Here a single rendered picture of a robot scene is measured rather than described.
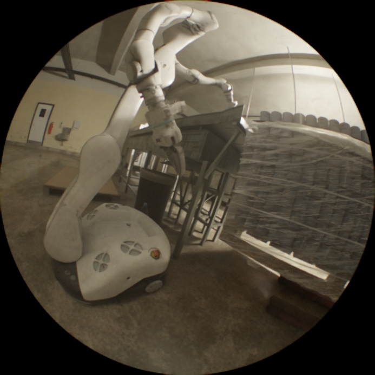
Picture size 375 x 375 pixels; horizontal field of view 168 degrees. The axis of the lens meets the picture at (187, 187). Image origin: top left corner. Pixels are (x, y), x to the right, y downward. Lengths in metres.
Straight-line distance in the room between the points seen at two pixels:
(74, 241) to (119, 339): 0.48
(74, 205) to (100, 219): 0.33
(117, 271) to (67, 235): 0.23
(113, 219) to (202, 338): 0.84
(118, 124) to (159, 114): 0.21
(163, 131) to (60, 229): 0.50
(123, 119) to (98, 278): 0.60
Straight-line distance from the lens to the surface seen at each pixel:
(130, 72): 0.39
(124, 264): 0.50
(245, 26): 4.38
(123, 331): 0.74
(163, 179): 1.21
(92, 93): 7.30
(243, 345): 0.90
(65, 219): 0.53
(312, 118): 0.76
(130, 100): 0.55
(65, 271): 0.68
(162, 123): 0.36
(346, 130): 0.79
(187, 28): 0.91
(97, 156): 0.46
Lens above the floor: 0.72
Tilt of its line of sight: 8 degrees down
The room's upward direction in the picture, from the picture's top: 17 degrees clockwise
